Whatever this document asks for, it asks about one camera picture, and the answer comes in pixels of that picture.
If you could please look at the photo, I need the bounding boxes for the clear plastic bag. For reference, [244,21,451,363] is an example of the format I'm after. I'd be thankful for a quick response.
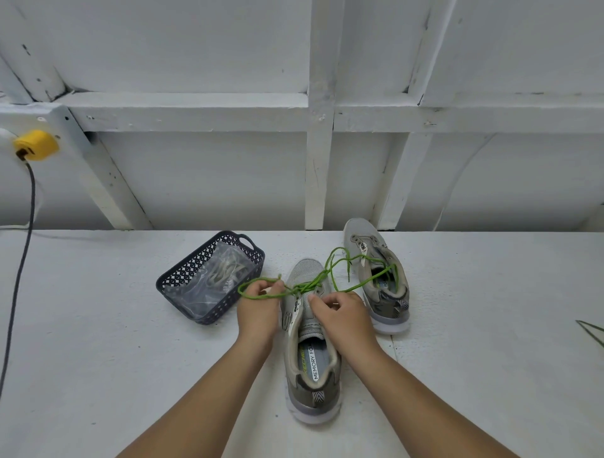
[169,240,259,319]

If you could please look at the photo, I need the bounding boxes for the black power cable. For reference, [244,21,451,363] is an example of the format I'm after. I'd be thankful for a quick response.
[0,158,38,403]

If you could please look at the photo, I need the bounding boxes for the green shoelace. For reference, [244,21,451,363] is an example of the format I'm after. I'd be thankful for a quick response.
[237,247,400,301]

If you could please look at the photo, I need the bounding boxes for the thin metal wire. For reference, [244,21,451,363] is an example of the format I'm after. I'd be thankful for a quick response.
[575,320,604,349]

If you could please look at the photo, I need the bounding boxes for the grey shoelaces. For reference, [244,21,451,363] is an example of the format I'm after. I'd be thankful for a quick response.
[206,256,248,288]

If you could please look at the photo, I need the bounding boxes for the person's left hand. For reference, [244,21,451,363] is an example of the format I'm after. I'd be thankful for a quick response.
[236,278,288,348]

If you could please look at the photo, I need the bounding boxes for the person's right forearm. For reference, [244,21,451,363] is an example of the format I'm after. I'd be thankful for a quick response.
[336,347,521,458]

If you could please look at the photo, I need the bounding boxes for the grey sneaker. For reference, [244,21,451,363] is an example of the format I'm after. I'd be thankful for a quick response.
[342,217,411,336]
[280,258,343,425]

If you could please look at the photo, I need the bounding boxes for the person's left forearm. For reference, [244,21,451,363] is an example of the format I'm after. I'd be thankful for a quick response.
[115,337,278,458]

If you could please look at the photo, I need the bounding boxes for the yellow plug adapter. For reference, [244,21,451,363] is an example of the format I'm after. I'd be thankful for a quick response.
[13,129,61,163]

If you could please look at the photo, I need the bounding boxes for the dark blue plastic basket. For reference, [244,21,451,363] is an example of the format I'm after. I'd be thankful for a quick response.
[156,230,266,326]

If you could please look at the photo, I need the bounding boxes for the person's right hand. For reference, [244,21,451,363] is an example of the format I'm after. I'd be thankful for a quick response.
[307,291,384,365]

